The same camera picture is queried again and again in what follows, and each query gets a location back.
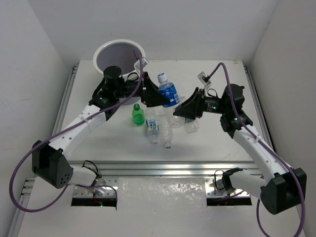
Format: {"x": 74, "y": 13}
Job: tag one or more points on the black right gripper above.
{"x": 193, "y": 106}

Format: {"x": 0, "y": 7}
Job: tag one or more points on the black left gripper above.
{"x": 144, "y": 89}

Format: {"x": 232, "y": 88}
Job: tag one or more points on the clear bottle dark blue label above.
{"x": 168, "y": 89}

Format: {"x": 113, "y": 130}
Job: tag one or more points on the clear bottle dark green label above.
{"x": 190, "y": 126}

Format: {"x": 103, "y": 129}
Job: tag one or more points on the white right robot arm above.
{"x": 259, "y": 148}

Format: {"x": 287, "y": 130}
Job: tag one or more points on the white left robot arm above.
{"x": 81, "y": 128}

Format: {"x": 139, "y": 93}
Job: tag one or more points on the grey bin with white rim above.
{"x": 116, "y": 58}

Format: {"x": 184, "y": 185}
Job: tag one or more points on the clear unlabelled bottle blue cap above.
{"x": 166, "y": 132}

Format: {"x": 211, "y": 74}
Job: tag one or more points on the green plastic bottle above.
{"x": 138, "y": 115}

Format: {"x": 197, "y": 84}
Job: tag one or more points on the clear bottle green white label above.
{"x": 152, "y": 126}

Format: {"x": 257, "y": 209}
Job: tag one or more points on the white front cover panel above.
{"x": 161, "y": 192}

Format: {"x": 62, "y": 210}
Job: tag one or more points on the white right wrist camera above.
{"x": 204, "y": 79}

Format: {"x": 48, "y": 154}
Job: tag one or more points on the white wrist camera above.
{"x": 204, "y": 79}
{"x": 137, "y": 65}

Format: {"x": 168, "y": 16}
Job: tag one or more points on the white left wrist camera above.
{"x": 137, "y": 65}

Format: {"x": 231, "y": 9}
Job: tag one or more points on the aluminium front rail frame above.
{"x": 96, "y": 184}

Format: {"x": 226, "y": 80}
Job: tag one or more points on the aluminium left side rail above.
{"x": 61, "y": 121}

